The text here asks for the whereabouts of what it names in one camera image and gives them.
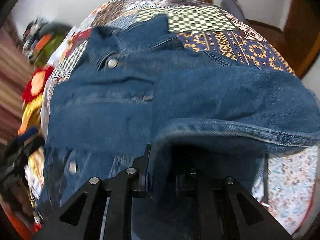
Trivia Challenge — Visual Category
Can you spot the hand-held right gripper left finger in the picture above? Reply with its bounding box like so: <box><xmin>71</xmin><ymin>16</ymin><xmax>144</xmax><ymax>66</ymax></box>
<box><xmin>31</xmin><ymin>144</ymin><xmax>153</xmax><ymax>240</ymax></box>

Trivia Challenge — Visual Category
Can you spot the striped red beige curtain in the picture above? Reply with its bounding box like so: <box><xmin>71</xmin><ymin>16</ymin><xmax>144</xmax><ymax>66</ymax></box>
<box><xmin>0</xmin><ymin>21</ymin><xmax>34</xmax><ymax>144</ymax></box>

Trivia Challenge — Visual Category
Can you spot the blue denim jacket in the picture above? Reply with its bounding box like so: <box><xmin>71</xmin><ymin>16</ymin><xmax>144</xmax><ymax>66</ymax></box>
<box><xmin>40</xmin><ymin>15</ymin><xmax>320</xmax><ymax>240</ymax></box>

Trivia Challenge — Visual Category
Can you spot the patchwork printed bedspread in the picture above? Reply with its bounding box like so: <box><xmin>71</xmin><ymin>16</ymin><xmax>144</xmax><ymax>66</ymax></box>
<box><xmin>25</xmin><ymin>0</ymin><xmax>320</xmax><ymax>235</ymax></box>

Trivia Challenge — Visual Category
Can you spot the pile of clothes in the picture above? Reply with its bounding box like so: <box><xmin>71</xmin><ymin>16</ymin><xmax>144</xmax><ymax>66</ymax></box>
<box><xmin>22</xmin><ymin>17</ymin><xmax>75</xmax><ymax>65</ymax></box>

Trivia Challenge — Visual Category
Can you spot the brown wooden door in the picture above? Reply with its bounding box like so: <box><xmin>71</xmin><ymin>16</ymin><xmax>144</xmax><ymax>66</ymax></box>
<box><xmin>281</xmin><ymin>0</ymin><xmax>320</xmax><ymax>79</ymax></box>

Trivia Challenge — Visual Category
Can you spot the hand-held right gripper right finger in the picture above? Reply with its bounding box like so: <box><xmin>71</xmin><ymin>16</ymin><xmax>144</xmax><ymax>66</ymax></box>
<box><xmin>172</xmin><ymin>166</ymin><xmax>293</xmax><ymax>240</ymax></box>

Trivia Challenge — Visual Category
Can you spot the red yellow cloth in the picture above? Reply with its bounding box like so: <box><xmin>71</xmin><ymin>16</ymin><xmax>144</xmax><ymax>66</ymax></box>
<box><xmin>19</xmin><ymin>66</ymin><xmax>54</xmax><ymax>137</ymax></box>

